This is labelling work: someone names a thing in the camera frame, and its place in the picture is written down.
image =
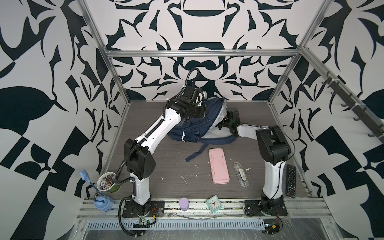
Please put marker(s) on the small circuit board right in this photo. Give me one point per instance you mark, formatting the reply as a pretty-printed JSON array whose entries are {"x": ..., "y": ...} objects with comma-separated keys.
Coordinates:
[{"x": 273, "y": 229}]

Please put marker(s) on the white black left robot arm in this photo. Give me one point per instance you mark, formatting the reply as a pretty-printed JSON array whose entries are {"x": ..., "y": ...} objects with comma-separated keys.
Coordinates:
[{"x": 138, "y": 163}]

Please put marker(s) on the small circuit board left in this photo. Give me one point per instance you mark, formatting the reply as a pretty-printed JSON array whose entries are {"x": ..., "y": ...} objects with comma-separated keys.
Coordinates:
[{"x": 143, "y": 223}]

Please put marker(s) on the black tv remote control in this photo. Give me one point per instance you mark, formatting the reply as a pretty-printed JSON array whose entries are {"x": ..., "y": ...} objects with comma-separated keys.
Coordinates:
[{"x": 291, "y": 173}]

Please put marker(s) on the green paper cup with items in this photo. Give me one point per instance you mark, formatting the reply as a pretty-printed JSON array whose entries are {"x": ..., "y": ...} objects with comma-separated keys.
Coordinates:
[{"x": 106, "y": 183}]

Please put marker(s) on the white slotted cable duct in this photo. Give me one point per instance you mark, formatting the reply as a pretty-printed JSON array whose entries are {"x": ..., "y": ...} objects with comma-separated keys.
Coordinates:
[{"x": 215, "y": 224}]

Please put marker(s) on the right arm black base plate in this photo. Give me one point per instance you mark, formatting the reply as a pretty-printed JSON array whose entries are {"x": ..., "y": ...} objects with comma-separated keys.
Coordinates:
[{"x": 264, "y": 207}]

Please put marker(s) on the clear plastic bag with eraser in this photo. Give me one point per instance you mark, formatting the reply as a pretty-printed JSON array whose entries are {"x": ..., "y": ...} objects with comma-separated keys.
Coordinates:
[{"x": 241, "y": 175}]

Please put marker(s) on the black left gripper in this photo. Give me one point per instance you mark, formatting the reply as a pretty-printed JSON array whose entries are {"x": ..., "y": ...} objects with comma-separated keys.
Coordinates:
[{"x": 202, "y": 111}]

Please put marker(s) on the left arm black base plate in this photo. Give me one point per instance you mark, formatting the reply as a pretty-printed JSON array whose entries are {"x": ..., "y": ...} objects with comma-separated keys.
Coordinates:
[{"x": 132, "y": 209}]

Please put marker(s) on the small circuit board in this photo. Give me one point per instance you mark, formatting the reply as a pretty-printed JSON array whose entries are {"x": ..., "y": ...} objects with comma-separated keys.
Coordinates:
[
  {"x": 273, "y": 229},
  {"x": 143, "y": 223}
]

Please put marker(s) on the teal small alarm clock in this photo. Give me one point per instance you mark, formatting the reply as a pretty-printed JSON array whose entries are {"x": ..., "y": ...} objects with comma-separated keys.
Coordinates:
[{"x": 214, "y": 204}]

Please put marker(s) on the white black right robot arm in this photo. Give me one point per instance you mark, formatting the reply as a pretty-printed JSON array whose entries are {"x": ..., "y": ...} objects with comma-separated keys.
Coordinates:
[{"x": 274, "y": 150}]

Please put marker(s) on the light blue water bottle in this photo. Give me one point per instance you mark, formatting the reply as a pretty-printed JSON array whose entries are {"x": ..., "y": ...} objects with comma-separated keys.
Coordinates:
[{"x": 101, "y": 202}]

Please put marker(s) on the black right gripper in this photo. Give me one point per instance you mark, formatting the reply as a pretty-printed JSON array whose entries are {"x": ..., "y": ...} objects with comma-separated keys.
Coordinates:
[{"x": 219, "y": 127}]

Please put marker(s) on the purple small bottle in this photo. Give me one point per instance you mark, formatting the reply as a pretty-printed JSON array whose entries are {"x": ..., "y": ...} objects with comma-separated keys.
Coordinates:
[{"x": 184, "y": 204}]

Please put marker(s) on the navy blue school backpack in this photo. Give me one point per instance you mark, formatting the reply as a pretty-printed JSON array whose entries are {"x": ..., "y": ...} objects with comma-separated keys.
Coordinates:
[{"x": 204, "y": 130}]

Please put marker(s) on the pink pencil case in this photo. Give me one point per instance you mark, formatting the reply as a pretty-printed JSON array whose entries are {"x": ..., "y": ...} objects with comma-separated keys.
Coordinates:
[{"x": 219, "y": 169}]

